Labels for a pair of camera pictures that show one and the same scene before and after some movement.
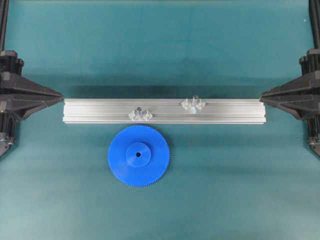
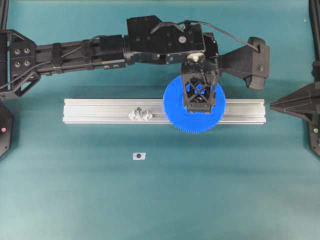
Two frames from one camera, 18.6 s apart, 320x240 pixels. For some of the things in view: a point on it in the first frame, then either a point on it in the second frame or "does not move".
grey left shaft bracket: [144, 115] does not move
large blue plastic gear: [139, 156] → [193, 122]
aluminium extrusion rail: [223, 111] does not move
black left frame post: [4, 8] does not move
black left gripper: [19, 95] → [150, 40]
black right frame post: [314, 8] does not move
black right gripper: [300, 97] → [293, 103]
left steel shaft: [139, 113] does not move
